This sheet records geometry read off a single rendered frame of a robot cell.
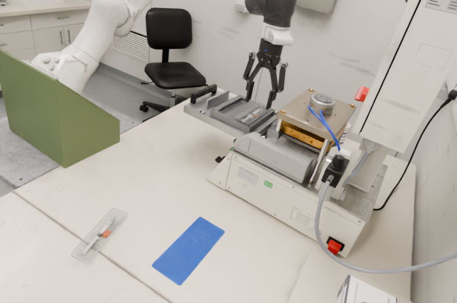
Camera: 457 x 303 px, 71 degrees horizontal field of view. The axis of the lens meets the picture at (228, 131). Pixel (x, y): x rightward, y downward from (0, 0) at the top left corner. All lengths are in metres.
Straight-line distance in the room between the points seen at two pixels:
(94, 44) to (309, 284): 1.04
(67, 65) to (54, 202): 0.46
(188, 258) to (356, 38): 1.95
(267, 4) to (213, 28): 1.87
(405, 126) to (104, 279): 0.82
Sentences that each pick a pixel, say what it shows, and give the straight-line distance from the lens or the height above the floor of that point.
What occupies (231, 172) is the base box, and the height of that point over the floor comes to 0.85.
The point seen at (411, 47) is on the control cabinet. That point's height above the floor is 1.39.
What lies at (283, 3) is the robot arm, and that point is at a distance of 1.02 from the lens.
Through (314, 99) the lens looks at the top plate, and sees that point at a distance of 1.03.
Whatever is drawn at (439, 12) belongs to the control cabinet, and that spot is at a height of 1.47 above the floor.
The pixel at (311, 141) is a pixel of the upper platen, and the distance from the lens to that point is 0.99.
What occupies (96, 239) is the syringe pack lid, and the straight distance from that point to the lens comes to 0.99.
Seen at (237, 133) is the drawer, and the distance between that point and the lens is 1.10.
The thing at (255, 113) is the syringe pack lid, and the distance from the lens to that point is 1.16.
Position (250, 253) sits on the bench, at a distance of 1.01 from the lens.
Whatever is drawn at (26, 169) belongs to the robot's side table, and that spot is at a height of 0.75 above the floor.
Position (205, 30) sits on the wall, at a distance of 2.93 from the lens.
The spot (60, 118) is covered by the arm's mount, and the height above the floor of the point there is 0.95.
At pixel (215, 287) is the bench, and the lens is 0.93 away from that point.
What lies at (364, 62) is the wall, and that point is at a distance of 2.51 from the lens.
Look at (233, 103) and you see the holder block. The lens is 1.24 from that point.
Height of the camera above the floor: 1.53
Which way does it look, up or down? 31 degrees down
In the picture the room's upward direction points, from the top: 11 degrees clockwise
